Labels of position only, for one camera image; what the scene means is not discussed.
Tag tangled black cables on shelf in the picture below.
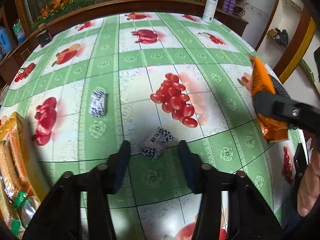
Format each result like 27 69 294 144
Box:
267 28 290 48

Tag orange cartoon snack pouch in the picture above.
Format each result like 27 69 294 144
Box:
249 55 288 142

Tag blue thermos jug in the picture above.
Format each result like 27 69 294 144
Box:
0 27 13 54

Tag white spray bottle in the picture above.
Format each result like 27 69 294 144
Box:
202 0 218 23

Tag person's right hand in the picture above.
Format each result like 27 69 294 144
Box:
297 148 320 217

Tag black patterned glasses case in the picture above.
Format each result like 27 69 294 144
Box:
270 75 290 99

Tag yellow white tray box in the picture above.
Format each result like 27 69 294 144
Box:
0 112 49 238

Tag blue white candy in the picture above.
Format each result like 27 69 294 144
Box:
88 90 107 118
140 127 175 160

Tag small black jar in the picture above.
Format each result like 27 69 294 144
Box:
37 29 52 47

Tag orange cracker pack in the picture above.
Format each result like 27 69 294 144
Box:
1 127 34 199

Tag green plastic bag on shelf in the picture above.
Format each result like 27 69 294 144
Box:
13 19 27 44

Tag green yellow cracker pack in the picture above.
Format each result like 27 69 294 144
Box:
10 190 40 236

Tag purple bottles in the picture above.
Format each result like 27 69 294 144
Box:
222 0 236 14

